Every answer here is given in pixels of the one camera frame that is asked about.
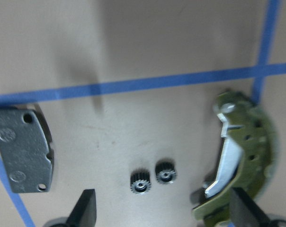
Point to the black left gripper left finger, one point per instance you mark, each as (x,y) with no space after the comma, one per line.
(84,213)

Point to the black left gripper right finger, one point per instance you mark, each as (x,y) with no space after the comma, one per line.
(244,212)

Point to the small black gear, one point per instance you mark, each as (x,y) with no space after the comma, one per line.
(165,172)
(140,182)

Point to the green brake shoe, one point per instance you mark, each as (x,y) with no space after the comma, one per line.
(247,159)

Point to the black brake pad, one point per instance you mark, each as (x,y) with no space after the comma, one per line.
(25,148)

